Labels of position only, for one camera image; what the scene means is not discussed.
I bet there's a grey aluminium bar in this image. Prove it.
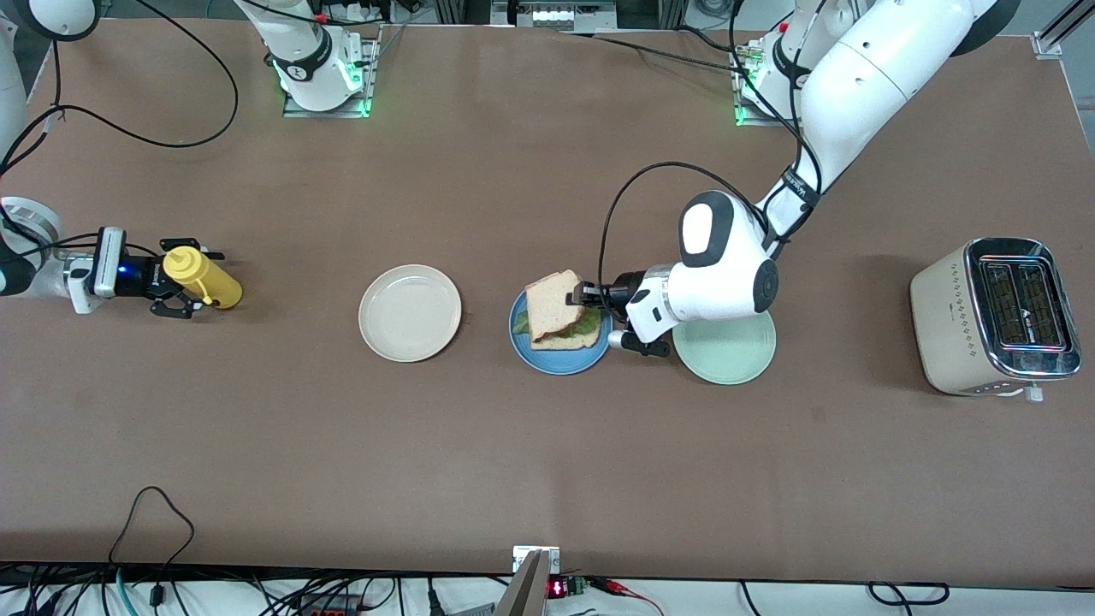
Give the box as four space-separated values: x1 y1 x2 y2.
494 549 551 616

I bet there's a yellow mustard squeeze bottle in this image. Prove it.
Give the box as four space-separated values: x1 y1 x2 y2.
163 246 244 311

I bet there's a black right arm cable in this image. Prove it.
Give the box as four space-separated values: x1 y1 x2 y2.
0 0 240 176

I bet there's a blue round plate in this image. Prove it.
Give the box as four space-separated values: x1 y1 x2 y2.
509 287 614 376

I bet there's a black coiled cable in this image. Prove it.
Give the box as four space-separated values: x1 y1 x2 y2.
867 582 952 607

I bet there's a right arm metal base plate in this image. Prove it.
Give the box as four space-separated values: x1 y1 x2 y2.
282 24 382 119

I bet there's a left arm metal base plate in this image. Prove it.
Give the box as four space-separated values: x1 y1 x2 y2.
733 38 825 129

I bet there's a bread slice with dark crust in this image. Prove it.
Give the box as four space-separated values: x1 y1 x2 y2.
532 321 601 352

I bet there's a cream and chrome toaster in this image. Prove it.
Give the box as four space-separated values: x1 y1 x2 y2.
909 237 1083 403

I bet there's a thin black looped cable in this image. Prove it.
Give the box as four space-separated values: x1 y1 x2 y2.
107 486 196 600

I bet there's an aluminium corner bracket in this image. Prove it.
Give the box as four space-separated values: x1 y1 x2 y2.
1031 0 1080 59

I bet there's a mint green round plate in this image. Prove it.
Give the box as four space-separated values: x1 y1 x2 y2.
673 310 778 386

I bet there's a white mounting bracket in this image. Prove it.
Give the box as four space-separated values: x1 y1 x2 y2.
512 545 561 576

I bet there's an orange power strip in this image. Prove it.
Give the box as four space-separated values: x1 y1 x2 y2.
287 597 364 616

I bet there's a grey device with sockets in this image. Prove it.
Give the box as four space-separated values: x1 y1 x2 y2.
490 0 619 32

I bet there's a green lettuce leaf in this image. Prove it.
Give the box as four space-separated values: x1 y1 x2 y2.
512 304 602 336

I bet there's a light brown bread slice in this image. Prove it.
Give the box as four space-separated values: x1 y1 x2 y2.
524 269 588 343

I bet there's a black cable on table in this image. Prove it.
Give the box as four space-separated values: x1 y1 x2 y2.
547 24 758 78

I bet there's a beige round plate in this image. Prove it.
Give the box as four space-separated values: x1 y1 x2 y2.
358 264 463 363

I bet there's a red clip lead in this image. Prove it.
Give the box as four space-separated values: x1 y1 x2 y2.
590 577 666 616

